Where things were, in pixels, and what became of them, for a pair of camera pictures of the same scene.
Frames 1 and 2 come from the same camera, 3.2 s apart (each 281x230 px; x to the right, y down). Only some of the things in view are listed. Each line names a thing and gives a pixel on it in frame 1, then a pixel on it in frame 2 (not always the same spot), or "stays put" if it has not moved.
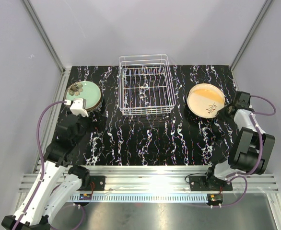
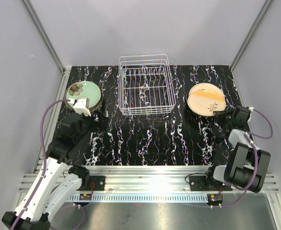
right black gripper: x=221 y=112 -> x=222 y=113
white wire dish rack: x=145 y=85 stays put
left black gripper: x=99 y=125 stays put
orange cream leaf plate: x=204 y=100 stays put
